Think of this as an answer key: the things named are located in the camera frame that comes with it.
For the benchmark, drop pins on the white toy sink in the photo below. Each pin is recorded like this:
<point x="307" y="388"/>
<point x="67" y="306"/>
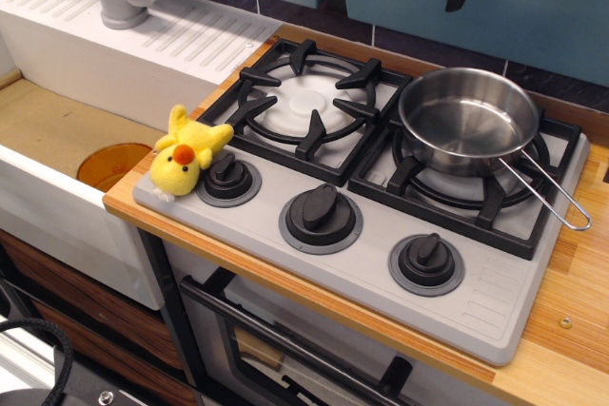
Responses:
<point x="71" y="86"/>

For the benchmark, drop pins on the black right stove knob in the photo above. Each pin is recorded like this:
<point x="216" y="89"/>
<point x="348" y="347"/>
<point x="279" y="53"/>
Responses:
<point x="426" y="265"/>

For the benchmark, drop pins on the grey toy stove top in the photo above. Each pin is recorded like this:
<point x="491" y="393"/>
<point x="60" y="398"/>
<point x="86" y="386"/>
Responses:
<point x="484" y="316"/>

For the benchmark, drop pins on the black stove knob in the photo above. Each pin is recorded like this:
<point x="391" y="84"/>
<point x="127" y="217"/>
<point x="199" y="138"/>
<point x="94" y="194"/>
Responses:
<point x="426" y="265"/>
<point x="229" y="182"/>
<point x="321" y="221"/>

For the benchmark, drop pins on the black middle stove knob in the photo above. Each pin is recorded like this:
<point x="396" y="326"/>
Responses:
<point x="321" y="221"/>

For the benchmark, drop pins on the toy oven door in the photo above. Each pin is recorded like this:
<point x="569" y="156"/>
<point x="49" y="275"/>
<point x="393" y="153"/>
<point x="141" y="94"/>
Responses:
<point x="275" y="351"/>

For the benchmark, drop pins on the wooden drawer unit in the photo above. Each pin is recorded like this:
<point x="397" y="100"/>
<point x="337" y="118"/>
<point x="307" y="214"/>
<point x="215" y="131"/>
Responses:
<point x="116" y="335"/>

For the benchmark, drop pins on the stainless steel pan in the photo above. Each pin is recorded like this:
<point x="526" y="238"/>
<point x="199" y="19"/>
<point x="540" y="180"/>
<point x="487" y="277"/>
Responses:
<point x="473" y="122"/>

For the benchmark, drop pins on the black left stove knob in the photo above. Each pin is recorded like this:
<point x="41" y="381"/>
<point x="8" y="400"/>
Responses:
<point x="229" y="182"/>

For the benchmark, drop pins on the black left burner grate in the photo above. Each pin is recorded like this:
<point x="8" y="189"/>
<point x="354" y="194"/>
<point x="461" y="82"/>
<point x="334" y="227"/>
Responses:
<point x="302" y="112"/>

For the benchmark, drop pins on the black burner grate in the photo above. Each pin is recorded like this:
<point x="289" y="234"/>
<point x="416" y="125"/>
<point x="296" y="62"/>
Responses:
<point x="302" y="112"/>
<point x="516" y="211"/>

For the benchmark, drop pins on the orange plastic plate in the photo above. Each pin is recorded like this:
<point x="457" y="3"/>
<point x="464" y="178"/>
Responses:
<point x="105" y="167"/>

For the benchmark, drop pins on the yellow stuffed duck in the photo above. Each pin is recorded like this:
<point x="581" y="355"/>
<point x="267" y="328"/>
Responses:
<point x="183" y="153"/>

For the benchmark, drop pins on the black right burner grate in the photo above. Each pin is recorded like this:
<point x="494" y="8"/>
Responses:
<point x="516" y="211"/>

